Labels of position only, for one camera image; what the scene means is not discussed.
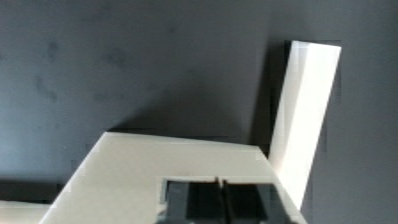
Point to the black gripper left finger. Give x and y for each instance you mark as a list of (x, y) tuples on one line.
[(194, 203)]

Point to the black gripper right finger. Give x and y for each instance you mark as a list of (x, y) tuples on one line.
[(247, 199)]

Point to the white cabinet body box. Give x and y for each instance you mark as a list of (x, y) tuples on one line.
[(114, 193)]

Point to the white U-shaped fence frame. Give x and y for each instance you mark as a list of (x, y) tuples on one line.
[(301, 113)]

